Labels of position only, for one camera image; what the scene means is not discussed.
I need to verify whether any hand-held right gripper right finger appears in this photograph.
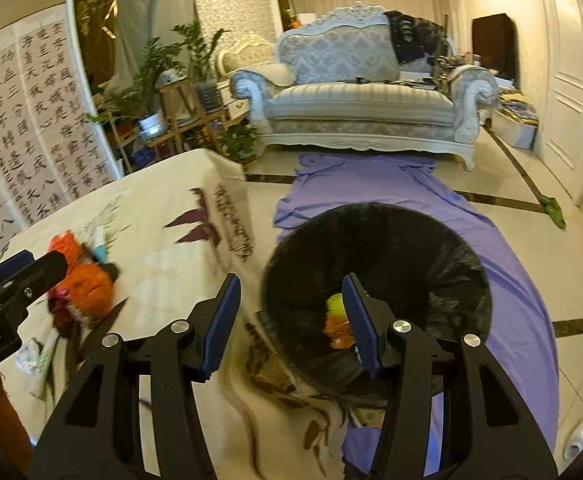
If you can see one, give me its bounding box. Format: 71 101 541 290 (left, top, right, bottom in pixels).
341 272 559 480

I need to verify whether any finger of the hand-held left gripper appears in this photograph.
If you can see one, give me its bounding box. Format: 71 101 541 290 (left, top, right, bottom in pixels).
0 250 35 294
0 251 68 319

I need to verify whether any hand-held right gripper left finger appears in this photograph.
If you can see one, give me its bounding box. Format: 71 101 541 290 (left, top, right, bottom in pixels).
29 272 245 480

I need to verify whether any orange pompom toy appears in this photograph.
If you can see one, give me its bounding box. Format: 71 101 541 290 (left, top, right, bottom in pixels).
46 230 118 327

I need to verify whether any black lined trash bin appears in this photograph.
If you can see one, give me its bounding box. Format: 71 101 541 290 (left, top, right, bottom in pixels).
260 203 493 402

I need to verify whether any person's left forearm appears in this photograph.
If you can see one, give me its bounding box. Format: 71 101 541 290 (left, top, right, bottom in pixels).
0 367 33 472

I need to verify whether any orange wrapper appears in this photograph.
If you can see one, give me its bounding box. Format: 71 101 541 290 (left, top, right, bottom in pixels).
336 315 358 352

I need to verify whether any crumpled white paper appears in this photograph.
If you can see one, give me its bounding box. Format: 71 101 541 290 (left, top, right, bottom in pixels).
14 337 53 377

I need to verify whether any teal and white tube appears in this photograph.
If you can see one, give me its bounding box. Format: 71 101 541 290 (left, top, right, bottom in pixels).
92 225 110 264

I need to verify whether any leaf printed tablecloth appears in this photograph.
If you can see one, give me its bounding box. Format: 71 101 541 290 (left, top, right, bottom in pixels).
0 147 388 480

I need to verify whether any purple floor cloth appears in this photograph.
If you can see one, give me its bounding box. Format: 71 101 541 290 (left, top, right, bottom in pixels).
272 152 560 480

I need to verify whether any small floor plant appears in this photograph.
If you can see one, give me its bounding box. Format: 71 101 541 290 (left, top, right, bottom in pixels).
219 122 260 162

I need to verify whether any plant in white pot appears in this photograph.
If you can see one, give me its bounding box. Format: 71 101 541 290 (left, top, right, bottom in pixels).
84 94 168 142

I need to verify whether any wooden plant stand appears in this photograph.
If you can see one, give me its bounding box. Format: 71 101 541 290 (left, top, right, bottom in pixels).
109 80 232 162

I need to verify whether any grey ornate sofa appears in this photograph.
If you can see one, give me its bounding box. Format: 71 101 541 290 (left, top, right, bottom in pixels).
229 6 500 171

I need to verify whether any white drawer cabinet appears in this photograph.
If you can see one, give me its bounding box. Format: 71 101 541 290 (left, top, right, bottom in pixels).
219 87 252 119

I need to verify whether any green cloth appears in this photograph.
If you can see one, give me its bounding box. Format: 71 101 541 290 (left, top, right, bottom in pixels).
536 194 567 230

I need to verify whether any white plastic bottle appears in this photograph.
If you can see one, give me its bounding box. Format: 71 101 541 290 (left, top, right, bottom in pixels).
564 415 583 461

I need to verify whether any box of papers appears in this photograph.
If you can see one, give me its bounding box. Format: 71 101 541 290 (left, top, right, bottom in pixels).
491 87 540 150

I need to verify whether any patterned dark cloth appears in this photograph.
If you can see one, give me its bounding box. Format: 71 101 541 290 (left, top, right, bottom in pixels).
434 52 473 84

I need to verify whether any ornate armchair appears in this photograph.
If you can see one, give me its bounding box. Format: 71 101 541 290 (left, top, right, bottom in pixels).
216 32 282 82

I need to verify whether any tall potted plant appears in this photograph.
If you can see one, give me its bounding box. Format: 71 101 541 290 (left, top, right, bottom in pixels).
136 20 228 87

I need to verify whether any grey curtain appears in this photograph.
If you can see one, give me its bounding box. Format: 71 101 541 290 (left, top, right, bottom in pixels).
114 0 198 87

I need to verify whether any black clothing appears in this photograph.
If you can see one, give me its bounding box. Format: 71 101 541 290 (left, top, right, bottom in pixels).
384 10 450 66

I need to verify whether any dark wooden cabinet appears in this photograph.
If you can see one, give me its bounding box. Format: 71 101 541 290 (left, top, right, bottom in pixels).
471 12 520 91

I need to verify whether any white door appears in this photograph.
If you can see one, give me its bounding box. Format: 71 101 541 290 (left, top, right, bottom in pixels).
532 0 583 207

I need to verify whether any calligraphy wall poster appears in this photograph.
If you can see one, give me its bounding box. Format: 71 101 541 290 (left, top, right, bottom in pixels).
0 2 118 271

